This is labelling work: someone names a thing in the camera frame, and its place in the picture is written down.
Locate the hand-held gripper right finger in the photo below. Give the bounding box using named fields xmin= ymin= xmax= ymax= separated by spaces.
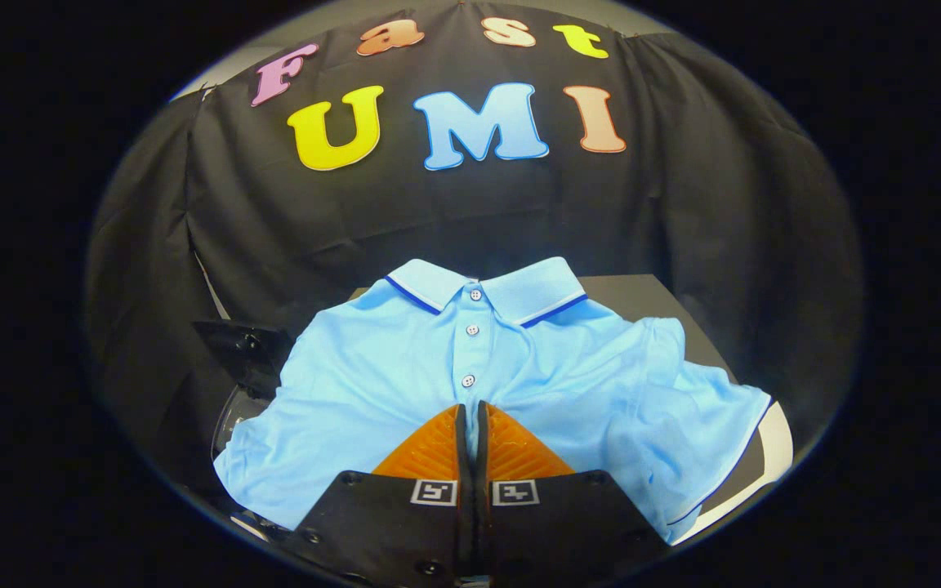
xmin=475 ymin=400 xmax=672 ymax=586

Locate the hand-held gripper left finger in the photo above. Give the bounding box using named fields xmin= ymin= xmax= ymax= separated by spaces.
xmin=274 ymin=403 xmax=474 ymax=586

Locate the light blue polo shirt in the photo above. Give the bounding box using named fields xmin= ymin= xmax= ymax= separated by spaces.
xmin=213 ymin=256 xmax=774 ymax=546

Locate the grey cabinet with black top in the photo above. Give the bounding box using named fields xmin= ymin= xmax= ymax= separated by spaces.
xmin=348 ymin=273 xmax=795 ymax=546

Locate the black backdrop cloth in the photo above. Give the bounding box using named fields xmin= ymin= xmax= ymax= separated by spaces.
xmin=85 ymin=0 xmax=865 ymax=491

